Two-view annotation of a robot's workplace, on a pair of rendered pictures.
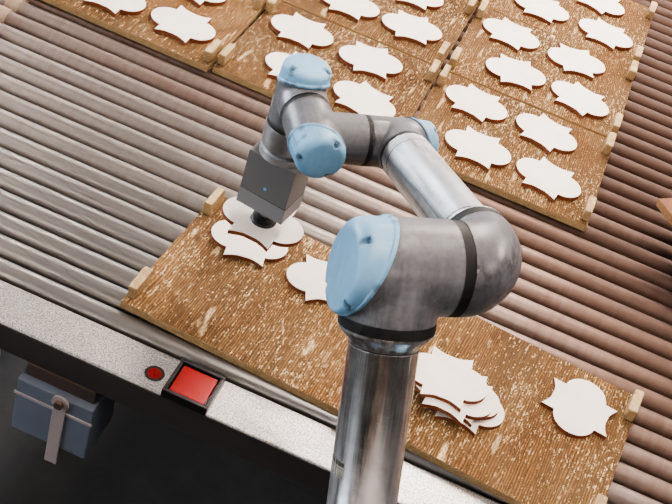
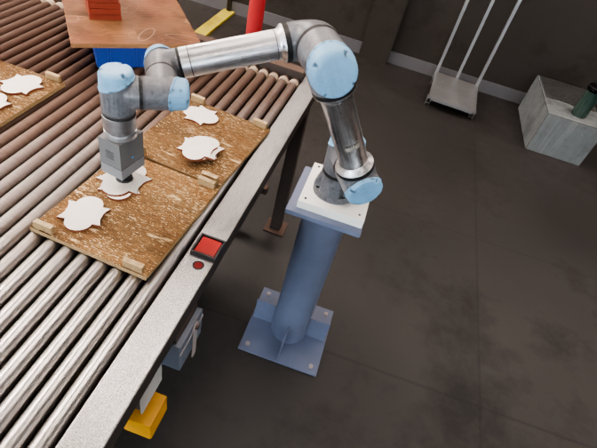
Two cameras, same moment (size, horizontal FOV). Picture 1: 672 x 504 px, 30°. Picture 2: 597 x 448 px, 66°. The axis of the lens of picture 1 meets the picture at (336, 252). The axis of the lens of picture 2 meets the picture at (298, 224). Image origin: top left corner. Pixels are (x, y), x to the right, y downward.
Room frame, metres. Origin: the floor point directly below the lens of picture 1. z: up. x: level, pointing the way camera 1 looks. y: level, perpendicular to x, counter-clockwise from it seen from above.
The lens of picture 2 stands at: (1.11, 1.00, 1.91)
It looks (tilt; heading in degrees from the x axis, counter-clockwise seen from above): 43 degrees down; 269
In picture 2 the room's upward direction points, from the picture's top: 16 degrees clockwise
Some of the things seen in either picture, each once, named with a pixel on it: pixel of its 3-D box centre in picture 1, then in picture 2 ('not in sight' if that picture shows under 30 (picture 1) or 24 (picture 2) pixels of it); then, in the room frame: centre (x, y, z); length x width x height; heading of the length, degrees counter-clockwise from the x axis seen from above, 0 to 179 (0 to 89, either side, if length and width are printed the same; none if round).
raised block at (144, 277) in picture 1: (139, 282); (133, 265); (1.48, 0.29, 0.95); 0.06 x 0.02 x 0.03; 170
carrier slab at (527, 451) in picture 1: (502, 409); (202, 139); (1.50, -0.34, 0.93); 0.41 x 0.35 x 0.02; 78
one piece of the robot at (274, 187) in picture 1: (281, 172); (119, 146); (1.58, 0.12, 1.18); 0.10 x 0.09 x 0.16; 164
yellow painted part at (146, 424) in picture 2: not in sight; (144, 399); (1.36, 0.52, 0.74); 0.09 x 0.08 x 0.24; 83
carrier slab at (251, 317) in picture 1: (276, 298); (133, 207); (1.57, 0.07, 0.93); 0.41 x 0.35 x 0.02; 80
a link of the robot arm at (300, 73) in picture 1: (300, 95); (118, 91); (1.56, 0.13, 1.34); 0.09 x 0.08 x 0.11; 25
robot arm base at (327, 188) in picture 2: not in sight; (337, 179); (1.00, -0.28, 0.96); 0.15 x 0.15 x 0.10
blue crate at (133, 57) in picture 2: not in sight; (129, 39); (1.99, -0.85, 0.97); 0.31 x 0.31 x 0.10; 33
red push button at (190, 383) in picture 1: (193, 387); (208, 247); (1.33, 0.14, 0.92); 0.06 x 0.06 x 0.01; 83
